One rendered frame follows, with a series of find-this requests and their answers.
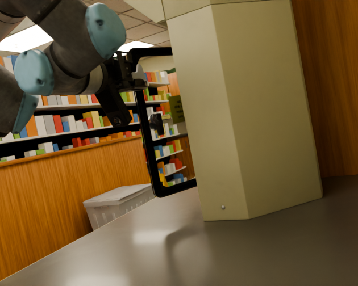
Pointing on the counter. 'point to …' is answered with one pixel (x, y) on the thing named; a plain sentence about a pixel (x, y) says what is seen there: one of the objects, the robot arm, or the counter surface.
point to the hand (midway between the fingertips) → (144, 87)
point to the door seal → (149, 126)
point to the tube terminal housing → (244, 105)
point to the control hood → (150, 9)
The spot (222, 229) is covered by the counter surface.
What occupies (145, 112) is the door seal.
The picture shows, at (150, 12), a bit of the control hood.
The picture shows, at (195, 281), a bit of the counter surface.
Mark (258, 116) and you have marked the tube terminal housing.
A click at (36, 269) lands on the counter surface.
